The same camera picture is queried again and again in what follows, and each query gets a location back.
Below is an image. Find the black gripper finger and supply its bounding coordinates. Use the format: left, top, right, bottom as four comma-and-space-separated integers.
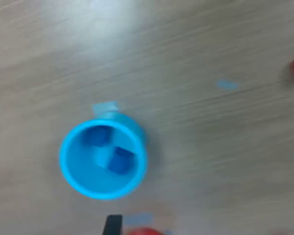
103, 214, 123, 235

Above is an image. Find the small blue cube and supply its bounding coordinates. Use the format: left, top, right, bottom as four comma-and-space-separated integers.
84, 126, 111, 148
106, 146, 136, 175

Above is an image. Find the red plastic bin cup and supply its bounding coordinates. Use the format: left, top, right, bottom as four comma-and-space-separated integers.
124, 227, 164, 235

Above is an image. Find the blue plastic bin cup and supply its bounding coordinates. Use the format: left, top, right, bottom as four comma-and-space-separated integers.
59, 111, 148, 201

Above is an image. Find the blue tape mark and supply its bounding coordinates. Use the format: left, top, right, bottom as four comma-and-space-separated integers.
92, 100, 120, 117
124, 212, 154, 226
216, 79, 241, 91

